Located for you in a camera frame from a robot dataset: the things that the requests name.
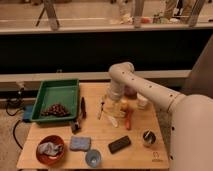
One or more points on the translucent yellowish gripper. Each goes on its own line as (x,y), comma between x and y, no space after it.
(111,107)

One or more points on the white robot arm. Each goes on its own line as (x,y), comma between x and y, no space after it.
(191,143)

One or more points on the green plastic tray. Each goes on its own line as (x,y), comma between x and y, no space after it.
(65,92)

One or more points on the yellow round fruit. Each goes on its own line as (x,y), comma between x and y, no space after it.
(124,105)

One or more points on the white plastic knife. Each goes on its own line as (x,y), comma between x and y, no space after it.
(113,121)

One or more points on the orange carrot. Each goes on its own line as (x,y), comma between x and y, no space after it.
(128,119)

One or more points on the dark purple bowl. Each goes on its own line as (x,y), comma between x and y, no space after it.
(130,93)

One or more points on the white cup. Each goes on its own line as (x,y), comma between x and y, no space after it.
(142,101)

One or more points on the dark marker pen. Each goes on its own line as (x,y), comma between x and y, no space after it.
(83,107)

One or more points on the black rectangular block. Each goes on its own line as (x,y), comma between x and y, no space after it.
(119,144)

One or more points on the small dark clip tool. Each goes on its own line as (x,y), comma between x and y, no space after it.
(75,124)

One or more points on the shiny metal cup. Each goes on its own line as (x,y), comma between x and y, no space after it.
(149,138)

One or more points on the blue sponge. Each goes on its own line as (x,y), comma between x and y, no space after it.
(80,143)

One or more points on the blue glass cup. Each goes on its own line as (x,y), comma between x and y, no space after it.
(93,158)

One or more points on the brown grape bunch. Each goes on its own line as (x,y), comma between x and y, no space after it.
(57,110)

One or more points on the red bowl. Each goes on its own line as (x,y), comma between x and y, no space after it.
(48,160)

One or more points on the grey crumpled cloth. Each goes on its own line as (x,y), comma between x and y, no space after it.
(50,149)

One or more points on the blue power box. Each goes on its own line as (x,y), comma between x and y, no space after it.
(27,114)

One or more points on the fork with red handle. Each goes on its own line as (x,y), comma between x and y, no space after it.
(101,106)

